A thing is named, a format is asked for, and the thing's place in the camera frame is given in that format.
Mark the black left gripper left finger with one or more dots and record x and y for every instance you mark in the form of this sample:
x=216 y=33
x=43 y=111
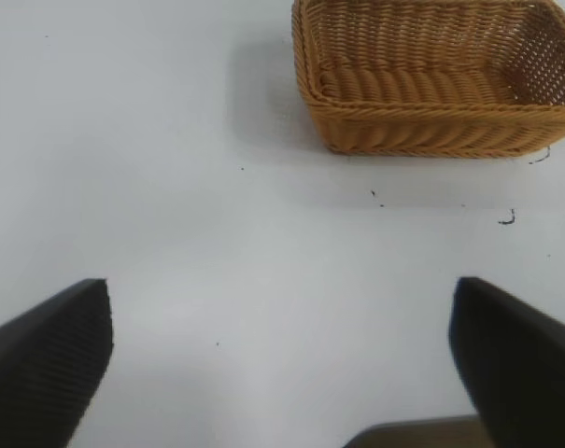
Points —
x=44 y=364

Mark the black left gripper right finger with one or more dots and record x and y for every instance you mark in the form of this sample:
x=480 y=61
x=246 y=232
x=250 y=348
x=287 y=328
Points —
x=525 y=368

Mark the woven wicker basket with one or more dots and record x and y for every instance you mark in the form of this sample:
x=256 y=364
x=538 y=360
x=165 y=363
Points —
x=403 y=126

